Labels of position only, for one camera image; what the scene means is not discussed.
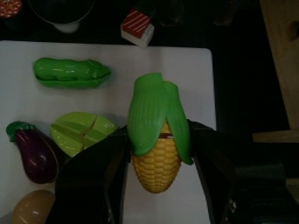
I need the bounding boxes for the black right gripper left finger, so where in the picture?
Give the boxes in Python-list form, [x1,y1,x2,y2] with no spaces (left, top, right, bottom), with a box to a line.
[46,125,133,224]

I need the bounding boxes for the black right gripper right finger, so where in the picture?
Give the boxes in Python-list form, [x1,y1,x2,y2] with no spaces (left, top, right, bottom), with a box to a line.
[187,118,250,224]

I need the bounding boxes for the yellow toy corn cob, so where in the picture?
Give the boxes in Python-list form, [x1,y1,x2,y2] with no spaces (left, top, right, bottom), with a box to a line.
[131,121,183,194]

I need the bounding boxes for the wide green corn husk piece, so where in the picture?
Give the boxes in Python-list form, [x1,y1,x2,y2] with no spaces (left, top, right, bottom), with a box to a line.
[126,72,170,157]

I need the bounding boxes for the narrow green corn husk piece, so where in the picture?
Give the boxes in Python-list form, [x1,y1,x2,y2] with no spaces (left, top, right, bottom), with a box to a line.
[163,80,195,166]

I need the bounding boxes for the light green toy cabbage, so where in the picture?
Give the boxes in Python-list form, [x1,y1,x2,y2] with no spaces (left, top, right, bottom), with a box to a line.
[50,111,119,158]

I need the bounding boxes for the purple toy eggplant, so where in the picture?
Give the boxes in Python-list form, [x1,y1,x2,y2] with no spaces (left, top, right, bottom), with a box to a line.
[5,120,62,185]

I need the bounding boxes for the brown toy egg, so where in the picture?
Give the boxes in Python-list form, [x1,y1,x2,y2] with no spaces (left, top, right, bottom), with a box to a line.
[11,189,57,224]

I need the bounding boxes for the white cutting board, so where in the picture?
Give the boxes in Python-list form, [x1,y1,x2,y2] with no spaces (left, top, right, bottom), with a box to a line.
[0,39,218,224]

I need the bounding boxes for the green toy pea pod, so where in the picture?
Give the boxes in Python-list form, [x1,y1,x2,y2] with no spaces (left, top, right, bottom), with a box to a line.
[33,57,114,89]

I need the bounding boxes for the red striped toy box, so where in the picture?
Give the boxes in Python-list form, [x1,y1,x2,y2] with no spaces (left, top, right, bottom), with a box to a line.
[119,8,155,49]

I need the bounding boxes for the dark bowl with white rim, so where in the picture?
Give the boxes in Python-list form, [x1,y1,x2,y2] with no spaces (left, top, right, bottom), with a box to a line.
[26,0,98,34]

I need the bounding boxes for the red dotted toy strawberry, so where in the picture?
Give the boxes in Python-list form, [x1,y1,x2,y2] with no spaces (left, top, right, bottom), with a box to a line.
[0,0,25,19]

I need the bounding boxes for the wooden frame post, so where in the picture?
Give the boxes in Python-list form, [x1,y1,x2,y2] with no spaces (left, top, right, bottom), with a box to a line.
[251,0,299,144]

